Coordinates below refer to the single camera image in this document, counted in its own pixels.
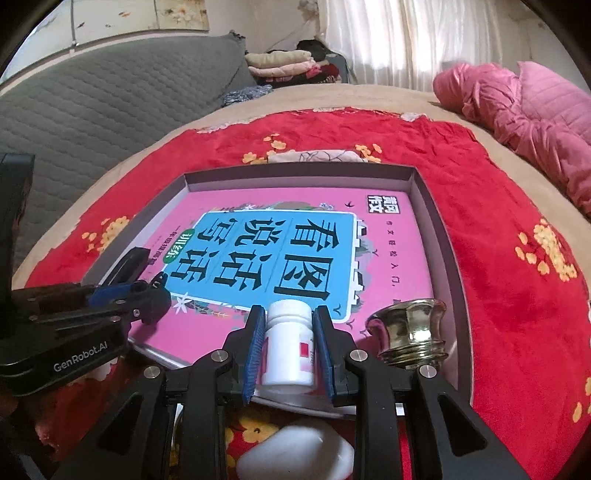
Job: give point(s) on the floral wall poster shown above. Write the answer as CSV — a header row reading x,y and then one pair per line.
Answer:
x,y
180,14

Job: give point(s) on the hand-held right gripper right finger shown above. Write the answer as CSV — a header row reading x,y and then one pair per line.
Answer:
x,y
323,350

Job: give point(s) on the black clip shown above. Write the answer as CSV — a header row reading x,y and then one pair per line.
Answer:
x,y
158,278

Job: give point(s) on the blue patterned cloth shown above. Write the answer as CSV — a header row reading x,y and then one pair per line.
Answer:
x,y
247,96

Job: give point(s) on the grey cardboard box tray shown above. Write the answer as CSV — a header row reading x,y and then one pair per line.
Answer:
x,y
438,240

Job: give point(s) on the pink and blue book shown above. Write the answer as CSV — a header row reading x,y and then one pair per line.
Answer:
x,y
277,254

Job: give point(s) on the grey quilted headboard cover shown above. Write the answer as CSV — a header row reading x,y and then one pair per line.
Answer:
x,y
115,115

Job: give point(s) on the white earbuds case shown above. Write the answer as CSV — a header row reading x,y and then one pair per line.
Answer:
x,y
295,454

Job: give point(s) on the pink folded garment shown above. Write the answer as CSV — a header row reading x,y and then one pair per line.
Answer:
x,y
286,71

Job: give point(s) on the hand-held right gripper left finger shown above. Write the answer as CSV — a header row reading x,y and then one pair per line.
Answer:
x,y
255,350

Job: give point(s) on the pink quilt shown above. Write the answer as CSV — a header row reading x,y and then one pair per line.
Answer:
x,y
531,110

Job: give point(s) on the red floral blanket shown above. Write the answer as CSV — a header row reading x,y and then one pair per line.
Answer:
x,y
508,323

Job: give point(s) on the black garment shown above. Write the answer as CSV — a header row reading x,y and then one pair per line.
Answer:
x,y
310,48

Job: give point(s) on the white pill bottle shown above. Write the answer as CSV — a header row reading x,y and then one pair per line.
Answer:
x,y
286,341

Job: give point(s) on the cream folded garment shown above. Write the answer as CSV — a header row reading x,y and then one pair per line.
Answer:
x,y
277,58

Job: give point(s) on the dark red folded garment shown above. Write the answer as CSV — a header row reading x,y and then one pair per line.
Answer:
x,y
325,73

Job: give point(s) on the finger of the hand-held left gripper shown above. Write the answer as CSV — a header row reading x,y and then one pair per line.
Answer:
x,y
152,304
115,293

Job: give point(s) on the white curtain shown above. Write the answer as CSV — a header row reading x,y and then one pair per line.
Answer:
x,y
406,41

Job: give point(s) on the beige bed sheet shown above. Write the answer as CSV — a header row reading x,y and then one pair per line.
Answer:
x,y
369,99

